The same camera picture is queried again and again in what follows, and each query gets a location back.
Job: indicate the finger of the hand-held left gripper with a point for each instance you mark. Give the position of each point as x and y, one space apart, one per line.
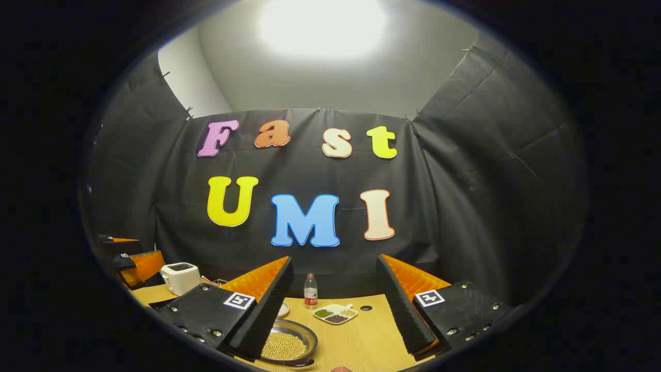
124 241
147 266

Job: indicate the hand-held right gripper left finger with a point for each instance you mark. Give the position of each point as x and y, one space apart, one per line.
268 305

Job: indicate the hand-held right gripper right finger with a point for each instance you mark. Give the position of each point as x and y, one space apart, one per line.
405 310

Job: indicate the white round plate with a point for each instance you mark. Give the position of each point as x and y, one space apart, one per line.
283 310

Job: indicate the white toaster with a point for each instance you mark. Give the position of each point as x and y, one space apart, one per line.
181 279

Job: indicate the clear water bottle red label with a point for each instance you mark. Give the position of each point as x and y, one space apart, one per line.
310 294

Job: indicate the pile of soybeans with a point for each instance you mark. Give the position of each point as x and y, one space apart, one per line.
284 346

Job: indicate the white divided dish of beans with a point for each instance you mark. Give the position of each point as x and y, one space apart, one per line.
334 314

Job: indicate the ceiling light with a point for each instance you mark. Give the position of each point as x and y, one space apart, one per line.
324 26

